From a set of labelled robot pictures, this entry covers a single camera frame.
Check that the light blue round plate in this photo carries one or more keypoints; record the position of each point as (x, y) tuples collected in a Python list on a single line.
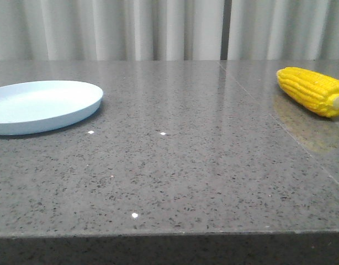
[(40, 106)]

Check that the yellow corn cob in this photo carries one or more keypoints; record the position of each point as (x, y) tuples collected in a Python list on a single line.
[(316, 92)]

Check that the white pleated curtain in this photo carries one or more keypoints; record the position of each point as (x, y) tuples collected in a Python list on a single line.
[(169, 30)]

